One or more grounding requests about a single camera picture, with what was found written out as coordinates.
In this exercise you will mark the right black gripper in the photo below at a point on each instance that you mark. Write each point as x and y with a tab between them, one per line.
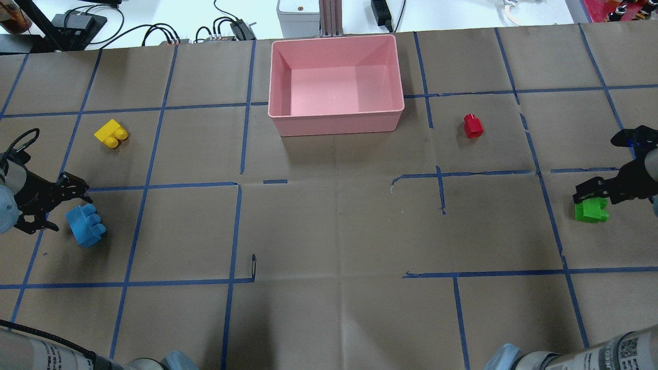
631	180

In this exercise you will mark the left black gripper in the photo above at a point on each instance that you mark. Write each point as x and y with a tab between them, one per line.
37	193

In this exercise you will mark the green toy block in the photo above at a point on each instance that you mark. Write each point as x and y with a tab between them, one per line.
592	210

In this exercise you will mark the blue toy block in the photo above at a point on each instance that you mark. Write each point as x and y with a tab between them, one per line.
86	225

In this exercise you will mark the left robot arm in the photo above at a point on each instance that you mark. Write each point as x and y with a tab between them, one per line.
24	347

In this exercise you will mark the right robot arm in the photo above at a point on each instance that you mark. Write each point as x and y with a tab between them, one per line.
633	350

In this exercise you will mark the pink plastic box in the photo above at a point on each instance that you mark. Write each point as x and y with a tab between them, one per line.
339	85

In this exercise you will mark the yellow toy block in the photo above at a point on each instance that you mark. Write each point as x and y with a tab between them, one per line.
111	134

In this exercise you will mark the red toy block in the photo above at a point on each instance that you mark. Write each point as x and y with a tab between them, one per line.
473	126

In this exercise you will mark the black usb hub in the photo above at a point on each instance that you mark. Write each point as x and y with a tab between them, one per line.
242	31

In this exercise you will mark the black power adapter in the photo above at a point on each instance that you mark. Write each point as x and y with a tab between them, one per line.
382	14

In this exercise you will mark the white square device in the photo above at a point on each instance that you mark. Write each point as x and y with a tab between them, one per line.
299	19

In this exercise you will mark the aluminium frame post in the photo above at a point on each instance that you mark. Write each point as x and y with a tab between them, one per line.
331	24

